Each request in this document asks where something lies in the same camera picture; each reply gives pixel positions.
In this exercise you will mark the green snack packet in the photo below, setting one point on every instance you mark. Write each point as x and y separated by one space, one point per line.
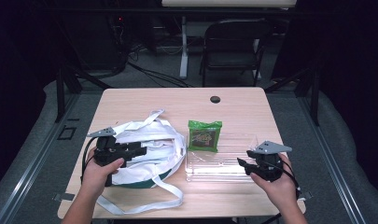
204 137

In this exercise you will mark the black folding chair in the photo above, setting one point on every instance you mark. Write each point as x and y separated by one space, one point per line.
231 43

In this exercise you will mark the clear plastic tray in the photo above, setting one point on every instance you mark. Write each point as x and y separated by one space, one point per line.
221 165

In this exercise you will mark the person's right hand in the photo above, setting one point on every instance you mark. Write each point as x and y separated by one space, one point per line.
280 191

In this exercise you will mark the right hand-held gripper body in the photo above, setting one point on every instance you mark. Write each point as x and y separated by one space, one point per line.
267 165

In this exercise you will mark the white tote bag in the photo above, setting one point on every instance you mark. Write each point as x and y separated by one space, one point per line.
158 146

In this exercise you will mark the black metal stand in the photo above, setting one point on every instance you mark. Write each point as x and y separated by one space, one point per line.
314 99
61 93

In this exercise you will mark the white desk leg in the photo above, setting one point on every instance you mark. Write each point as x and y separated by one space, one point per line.
184 53

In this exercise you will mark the grey tape strip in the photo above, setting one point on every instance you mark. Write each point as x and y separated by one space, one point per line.
62 196
306 195

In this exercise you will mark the person's left hand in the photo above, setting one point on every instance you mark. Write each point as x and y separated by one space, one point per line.
98 177

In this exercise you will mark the aluminium floor rail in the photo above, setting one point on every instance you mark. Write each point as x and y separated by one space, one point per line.
333 165
31 168

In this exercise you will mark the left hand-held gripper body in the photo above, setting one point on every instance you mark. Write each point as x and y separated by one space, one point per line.
109 151

